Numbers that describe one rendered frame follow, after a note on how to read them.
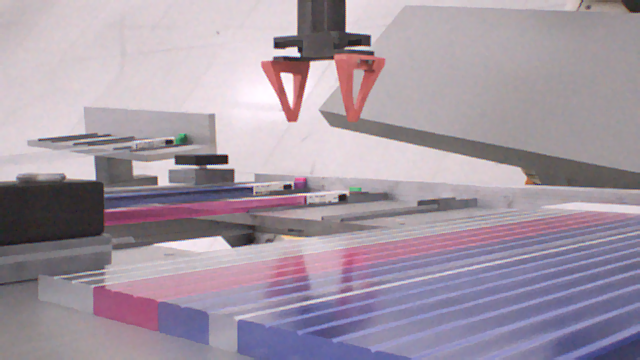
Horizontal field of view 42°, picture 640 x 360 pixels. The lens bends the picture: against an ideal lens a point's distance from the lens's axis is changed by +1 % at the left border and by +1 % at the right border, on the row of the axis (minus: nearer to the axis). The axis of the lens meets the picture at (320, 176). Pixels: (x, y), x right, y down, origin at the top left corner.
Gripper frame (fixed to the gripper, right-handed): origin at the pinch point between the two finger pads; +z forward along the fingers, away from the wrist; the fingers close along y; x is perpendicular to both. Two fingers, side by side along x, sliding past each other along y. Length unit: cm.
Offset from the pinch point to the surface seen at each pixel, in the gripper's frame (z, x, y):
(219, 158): 5.0, -8.7, -8.1
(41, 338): 8, -58, 41
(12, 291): 8, -54, 32
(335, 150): 9, 96, -85
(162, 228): 12.4, -17.4, -7.5
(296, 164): 13, 92, -96
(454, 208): 8.7, -7.5, 23.7
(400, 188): 7.6, -3.8, 14.6
